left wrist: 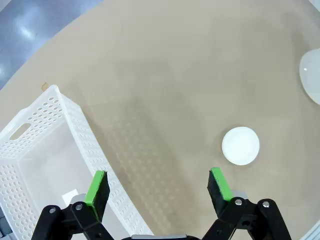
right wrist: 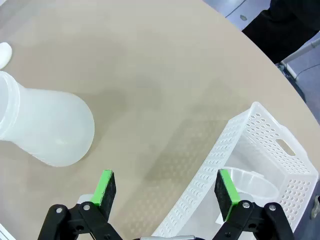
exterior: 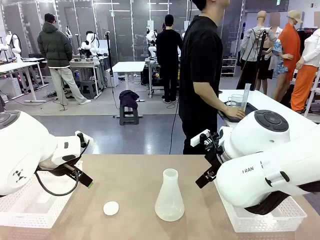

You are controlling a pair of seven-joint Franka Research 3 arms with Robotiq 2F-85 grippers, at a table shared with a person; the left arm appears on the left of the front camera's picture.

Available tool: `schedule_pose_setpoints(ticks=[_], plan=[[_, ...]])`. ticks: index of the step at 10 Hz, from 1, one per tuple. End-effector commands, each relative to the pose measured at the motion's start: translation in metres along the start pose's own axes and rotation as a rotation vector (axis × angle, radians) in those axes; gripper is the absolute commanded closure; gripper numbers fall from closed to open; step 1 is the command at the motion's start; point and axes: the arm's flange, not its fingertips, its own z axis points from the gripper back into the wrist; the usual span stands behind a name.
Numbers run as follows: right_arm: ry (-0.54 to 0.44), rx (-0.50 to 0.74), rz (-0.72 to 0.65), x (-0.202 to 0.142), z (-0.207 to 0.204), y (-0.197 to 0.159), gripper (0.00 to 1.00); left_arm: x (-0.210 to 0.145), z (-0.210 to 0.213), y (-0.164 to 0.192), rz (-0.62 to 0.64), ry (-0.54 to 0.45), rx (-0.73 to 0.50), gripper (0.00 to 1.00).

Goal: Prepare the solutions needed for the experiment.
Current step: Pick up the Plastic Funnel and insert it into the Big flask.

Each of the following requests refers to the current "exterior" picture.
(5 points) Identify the person in floral dress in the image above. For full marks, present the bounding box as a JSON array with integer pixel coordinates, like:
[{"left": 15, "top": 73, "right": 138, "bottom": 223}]
[{"left": 268, "top": 12, "right": 288, "bottom": 76}]

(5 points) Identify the long white desk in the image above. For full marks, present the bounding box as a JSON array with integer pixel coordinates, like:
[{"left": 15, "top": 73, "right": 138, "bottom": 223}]
[{"left": 0, "top": 61, "right": 47, "bottom": 103}]

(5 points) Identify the small white desk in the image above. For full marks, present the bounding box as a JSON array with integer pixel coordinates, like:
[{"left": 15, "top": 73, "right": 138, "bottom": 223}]
[{"left": 112, "top": 61, "right": 146, "bottom": 103}]

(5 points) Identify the person in black t-shirt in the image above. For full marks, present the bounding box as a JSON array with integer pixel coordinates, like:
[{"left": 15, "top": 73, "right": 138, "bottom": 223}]
[{"left": 178, "top": 0, "right": 231, "bottom": 155}]

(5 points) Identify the black plastic tray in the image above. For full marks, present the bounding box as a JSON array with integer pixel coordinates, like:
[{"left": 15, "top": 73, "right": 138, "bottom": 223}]
[{"left": 217, "top": 100, "right": 258, "bottom": 123}]

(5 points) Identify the dark purple cloth bundle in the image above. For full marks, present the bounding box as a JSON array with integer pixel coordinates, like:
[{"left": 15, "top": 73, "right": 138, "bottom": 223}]
[{"left": 118, "top": 89, "right": 140, "bottom": 110}]

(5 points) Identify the translucent plastic conical flask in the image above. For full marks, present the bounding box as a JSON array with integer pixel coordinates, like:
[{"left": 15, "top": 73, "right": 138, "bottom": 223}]
[{"left": 154, "top": 168, "right": 186, "bottom": 222}]

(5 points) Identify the person in all black clothes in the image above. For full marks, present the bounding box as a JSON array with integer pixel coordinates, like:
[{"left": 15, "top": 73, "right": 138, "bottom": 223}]
[{"left": 156, "top": 14, "right": 183, "bottom": 105}]

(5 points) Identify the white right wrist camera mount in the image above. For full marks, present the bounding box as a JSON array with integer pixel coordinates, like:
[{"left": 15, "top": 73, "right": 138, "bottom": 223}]
[{"left": 190, "top": 129, "right": 211, "bottom": 147}]

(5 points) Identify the hanging black cable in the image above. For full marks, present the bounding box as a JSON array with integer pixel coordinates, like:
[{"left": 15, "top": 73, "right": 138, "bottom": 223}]
[{"left": 168, "top": 0, "right": 193, "bottom": 155}]

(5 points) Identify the black camera tripod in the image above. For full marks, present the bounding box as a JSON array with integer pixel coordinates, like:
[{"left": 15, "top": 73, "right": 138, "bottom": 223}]
[{"left": 236, "top": 27, "right": 269, "bottom": 91}]

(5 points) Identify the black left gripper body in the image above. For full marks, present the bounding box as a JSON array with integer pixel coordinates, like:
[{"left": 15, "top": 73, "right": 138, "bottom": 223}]
[{"left": 37, "top": 164, "right": 76, "bottom": 177}]

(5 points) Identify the person's right hand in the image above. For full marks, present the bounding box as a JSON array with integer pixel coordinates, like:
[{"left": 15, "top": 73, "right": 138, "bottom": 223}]
[{"left": 224, "top": 104, "right": 247, "bottom": 120}]

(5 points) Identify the white shoe rack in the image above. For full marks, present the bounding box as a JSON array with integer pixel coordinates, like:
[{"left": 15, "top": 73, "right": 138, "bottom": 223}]
[{"left": 221, "top": 57, "right": 238, "bottom": 78}]

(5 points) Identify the white humanoid robot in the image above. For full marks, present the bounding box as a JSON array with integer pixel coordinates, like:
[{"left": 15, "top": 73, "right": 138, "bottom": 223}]
[
  {"left": 80, "top": 30, "right": 103, "bottom": 57},
  {"left": 4, "top": 31, "right": 23, "bottom": 63},
  {"left": 146, "top": 27, "right": 158, "bottom": 61}
]

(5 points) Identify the man in dark green jacket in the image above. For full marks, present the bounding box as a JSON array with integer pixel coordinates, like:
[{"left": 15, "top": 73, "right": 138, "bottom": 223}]
[{"left": 37, "top": 12, "right": 92, "bottom": 106}]

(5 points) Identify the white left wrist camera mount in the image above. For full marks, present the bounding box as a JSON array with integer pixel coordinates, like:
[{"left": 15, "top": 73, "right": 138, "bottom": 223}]
[{"left": 74, "top": 129, "right": 95, "bottom": 147}]

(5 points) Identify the grey step stool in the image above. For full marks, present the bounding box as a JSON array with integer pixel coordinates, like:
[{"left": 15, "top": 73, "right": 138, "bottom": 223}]
[{"left": 79, "top": 79, "right": 97, "bottom": 100}]

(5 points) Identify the person's right forearm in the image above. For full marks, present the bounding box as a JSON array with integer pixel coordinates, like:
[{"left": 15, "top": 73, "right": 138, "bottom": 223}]
[{"left": 193, "top": 81, "right": 230, "bottom": 113}]

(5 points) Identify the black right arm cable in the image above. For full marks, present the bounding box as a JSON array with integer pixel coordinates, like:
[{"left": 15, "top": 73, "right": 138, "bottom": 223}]
[{"left": 244, "top": 191, "right": 292, "bottom": 216}]

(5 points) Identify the dark grey plastic stool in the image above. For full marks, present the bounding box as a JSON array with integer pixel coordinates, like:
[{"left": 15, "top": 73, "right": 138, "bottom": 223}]
[{"left": 119, "top": 104, "right": 143, "bottom": 126}]

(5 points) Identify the white round flask cap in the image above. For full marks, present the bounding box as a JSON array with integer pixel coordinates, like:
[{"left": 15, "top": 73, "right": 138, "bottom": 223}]
[{"left": 103, "top": 200, "right": 120, "bottom": 216}]

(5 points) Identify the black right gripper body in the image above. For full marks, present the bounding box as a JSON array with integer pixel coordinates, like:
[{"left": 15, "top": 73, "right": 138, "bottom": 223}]
[{"left": 204, "top": 133, "right": 226, "bottom": 173}]

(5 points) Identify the mannequin in orange trousers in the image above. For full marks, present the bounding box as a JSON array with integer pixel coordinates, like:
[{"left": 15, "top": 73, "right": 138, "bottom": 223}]
[{"left": 291, "top": 27, "right": 320, "bottom": 113}]

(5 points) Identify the black tripod pole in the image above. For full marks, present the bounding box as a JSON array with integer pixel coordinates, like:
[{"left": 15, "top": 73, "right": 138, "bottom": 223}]
[{"left": 104, "top": 31, "right": 113, "bottom": 88}]

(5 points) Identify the clear plastic measuring beaker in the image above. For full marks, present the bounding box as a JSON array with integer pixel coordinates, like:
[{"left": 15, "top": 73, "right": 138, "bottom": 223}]
[{"left": 227, "top": 94, "right": 245, "bottom": 108}]

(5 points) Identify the mannequin in grey shirt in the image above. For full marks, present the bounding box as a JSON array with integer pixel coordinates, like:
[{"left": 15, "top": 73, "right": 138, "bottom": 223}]
[{"left": 240, "top": 10, "right": 278, "bottom": 95}]

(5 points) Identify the mannequin in orange robe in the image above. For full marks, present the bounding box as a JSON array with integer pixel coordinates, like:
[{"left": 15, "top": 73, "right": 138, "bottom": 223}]
[{"left": 272, "top": 9, "right": 304, "bottom": 101}]

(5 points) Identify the clear plastic graduated cylinder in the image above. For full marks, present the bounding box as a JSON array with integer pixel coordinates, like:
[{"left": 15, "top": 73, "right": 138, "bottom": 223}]
[{"left": 241, "top": 83, "right": 251, "bottom": 111}]

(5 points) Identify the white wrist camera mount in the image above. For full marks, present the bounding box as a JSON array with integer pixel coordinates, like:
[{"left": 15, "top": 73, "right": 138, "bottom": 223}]
[
  {"left": 74, "top": 129, "right": 95, "bottom": 147},
  {"left": 190, "top": 129, "right": 211, "bottom": 147}
]

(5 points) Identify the white perforated plastic basket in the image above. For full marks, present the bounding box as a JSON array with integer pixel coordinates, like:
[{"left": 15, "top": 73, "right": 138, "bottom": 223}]
[
  {"left": 0, "top": 159, "right": 84, "bottom": 229},
  {"left": 213, "top": 179, "right": 308, "bottom": 233}
]

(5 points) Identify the grey workbench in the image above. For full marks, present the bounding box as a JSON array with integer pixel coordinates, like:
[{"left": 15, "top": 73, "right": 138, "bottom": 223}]
[{"left": 69, "top": 56, "right": 105, "bottom": 100}]

